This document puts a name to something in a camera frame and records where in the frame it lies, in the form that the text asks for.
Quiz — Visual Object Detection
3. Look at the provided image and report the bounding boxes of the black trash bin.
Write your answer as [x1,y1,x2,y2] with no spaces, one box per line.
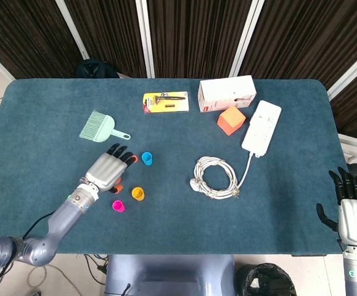
[235,262,298,296]

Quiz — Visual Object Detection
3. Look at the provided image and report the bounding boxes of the floor cable tangle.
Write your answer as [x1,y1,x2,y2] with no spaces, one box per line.
[0,253,110,296]

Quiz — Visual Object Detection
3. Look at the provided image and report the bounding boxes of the yellow plastic cup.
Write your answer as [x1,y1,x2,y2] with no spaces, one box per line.
[131,186,146,202]

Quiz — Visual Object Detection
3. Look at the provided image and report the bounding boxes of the orange foam cube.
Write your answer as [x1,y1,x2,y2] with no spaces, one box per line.
[216,107,247,136]

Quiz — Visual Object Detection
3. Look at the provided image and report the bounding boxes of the white power strip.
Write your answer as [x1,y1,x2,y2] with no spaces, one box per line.
[241,100,282,158]

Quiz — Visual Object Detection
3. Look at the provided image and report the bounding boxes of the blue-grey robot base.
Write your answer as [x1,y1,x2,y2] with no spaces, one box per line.
[104,254,237,296]

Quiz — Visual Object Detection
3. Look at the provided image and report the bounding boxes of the dark blue bag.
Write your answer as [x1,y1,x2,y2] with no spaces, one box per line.
[75,59,120,80]

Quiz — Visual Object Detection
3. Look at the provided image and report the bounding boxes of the coiled white power cable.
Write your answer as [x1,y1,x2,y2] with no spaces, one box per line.
[189,150,255,200]

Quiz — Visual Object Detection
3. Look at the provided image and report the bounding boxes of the yellow razor blister pack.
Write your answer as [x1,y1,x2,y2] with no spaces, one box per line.
[142,91,190,115]

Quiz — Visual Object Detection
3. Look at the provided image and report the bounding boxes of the blue felt table cover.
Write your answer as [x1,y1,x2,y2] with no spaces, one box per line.
[0,78,356,257]

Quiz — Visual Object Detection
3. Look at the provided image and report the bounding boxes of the white cardboard box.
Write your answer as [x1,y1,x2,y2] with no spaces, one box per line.
[197,75,257,113]

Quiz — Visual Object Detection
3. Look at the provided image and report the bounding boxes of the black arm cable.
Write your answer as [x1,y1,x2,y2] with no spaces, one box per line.
[22,211,58,241]

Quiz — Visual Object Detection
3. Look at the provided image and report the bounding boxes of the mint green hand brush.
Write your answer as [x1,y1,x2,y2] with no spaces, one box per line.
[79,110,131,143]

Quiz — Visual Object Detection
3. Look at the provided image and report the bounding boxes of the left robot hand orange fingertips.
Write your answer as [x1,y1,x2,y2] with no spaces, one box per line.
[84,143,139,194]

